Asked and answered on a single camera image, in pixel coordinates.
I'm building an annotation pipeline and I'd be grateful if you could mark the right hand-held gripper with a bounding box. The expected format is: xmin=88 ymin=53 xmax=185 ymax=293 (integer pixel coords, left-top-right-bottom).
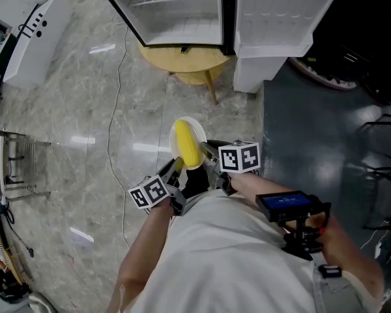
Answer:
xmin=199 ymin=138 xmax=261 ymax=197

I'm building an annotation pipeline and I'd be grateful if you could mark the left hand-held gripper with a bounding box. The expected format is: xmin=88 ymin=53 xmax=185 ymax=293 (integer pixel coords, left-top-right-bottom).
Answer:
xmin=127 ymin=157 xmax=187 ymax=216

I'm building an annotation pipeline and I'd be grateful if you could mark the yellow corn cob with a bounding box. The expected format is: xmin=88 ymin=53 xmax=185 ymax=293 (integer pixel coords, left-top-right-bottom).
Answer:
xmin=175 ymin=119 xmax=204 ymax=171

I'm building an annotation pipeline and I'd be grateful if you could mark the white round plate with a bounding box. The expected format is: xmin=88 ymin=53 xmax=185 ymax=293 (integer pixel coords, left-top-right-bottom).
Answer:
xmin=168 ymin=116 xmax=208 ymax=171

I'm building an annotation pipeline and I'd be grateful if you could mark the black mini fridge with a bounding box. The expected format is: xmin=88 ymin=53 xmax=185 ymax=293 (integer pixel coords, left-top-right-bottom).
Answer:
xmin=96 ymin=0 xmax=343 ymax=95

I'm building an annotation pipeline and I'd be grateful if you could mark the person's left forearm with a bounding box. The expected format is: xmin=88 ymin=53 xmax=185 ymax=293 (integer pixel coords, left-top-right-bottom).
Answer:
xmin=106 ymin=202 xmax=174 ymax=313

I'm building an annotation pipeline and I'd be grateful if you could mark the person's right forearm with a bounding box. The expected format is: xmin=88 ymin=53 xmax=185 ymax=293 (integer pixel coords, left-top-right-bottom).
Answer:
xmin=230 ymin=171 xmax=386 ymax=309

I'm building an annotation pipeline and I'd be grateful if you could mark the black chest-mounted screen device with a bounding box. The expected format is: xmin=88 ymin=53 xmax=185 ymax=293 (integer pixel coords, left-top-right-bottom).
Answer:
xmin=255 ymin=190 xmax=332 ymax=261

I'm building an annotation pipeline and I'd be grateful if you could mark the round wooden table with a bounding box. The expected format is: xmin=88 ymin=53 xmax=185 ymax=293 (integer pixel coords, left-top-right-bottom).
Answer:
xmin=138 ymin=42 xmax=233 ymax=106

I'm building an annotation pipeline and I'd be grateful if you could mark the person's white shirt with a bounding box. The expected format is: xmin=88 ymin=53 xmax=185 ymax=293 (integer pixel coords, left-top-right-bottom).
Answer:
xmin=128 ymin=190 xmax=382 ymax=313

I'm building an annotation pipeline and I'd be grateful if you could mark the round black wheeled base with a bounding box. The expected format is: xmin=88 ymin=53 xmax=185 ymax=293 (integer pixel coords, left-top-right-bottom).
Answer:
xmin=287 ymin=55 xmax=360 ymax=91

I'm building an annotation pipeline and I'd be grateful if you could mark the small black clip device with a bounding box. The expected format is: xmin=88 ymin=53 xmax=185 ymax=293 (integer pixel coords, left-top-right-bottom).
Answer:
xmin=317 ymin=263 xmax=343 ymax=279

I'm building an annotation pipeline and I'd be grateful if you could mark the white cabinet with black marks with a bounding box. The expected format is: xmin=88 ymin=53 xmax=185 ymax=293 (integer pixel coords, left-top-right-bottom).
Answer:
xmin=2 ymin=0 xmax=70 ymax=89

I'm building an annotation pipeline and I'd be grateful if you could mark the white floor cable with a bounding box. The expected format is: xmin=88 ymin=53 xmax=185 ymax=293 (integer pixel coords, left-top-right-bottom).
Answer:
xmin=106 ymin=11 xmax=132 ymax=249

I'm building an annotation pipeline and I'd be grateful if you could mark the metal wire rack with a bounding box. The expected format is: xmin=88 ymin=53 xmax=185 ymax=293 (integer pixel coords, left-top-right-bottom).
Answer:
xmin=1 ymin=129 xmax=52 ymax=203

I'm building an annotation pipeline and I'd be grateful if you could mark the black metal chair frame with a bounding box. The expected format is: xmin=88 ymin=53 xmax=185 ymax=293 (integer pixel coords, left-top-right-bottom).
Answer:
xmin=357 ymin=113 xmax=391 ymax=231

